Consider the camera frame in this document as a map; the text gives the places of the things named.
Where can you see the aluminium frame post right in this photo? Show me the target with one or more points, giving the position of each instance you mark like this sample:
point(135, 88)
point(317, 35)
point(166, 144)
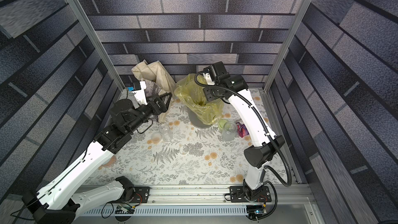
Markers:
point(287, 42)

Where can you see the purple packet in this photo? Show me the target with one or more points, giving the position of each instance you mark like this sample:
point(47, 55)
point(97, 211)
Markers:
point(242, 130)

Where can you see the grey trash bin base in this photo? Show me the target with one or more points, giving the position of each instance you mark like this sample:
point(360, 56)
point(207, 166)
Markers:
point(195, 121)

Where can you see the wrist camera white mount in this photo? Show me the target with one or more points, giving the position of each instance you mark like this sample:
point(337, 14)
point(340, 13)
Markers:
point(138, 91)
point(215, 74)

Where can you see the green circuit board right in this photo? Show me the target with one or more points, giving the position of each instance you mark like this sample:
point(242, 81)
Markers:
point(255, 212)

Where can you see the aluminium frame post left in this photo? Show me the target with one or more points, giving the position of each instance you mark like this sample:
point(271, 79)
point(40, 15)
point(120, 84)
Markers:
point(89, 29)

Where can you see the yellow plastic trash bag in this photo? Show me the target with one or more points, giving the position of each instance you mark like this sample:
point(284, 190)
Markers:
point(193, 97)

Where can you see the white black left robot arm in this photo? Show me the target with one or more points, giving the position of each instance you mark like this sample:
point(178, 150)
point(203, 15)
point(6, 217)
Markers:
point(59, 203)

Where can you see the beige printed tote bag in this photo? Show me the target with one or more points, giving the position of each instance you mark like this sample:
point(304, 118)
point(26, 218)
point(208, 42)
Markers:
point(157, 79)

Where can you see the small clear bean jar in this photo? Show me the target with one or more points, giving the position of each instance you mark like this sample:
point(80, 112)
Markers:
point(166, 132)

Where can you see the green circuit board left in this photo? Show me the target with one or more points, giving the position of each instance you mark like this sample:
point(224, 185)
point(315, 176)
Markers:
point(124, 209)

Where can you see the aluminium frame post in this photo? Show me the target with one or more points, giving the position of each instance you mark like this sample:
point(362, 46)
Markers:
point(89, 29)
point(287, 42)

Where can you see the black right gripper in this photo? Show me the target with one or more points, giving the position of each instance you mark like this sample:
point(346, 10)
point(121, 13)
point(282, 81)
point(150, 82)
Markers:
point(210, 92)

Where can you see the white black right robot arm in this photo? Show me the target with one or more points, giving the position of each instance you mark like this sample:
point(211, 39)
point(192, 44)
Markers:
point(265, 143)

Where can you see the green circuit board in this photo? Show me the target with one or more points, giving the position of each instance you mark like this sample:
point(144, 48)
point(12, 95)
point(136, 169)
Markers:
point(255, 212)
point(124, 209)

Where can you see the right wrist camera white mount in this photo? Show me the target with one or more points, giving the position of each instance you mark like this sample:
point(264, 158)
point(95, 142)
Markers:
point(215, 74)

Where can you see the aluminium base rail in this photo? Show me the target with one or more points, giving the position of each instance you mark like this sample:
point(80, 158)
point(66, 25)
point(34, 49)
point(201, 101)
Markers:
point(203, 200)

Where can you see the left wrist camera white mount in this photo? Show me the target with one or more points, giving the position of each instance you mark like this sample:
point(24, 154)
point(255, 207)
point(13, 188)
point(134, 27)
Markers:
point(138, 91)

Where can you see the clear jar of mung beans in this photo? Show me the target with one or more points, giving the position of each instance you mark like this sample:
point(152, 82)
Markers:
point(229, 131)

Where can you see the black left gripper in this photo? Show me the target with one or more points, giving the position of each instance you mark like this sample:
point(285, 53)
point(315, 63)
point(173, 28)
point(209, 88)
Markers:
point(162, 108)

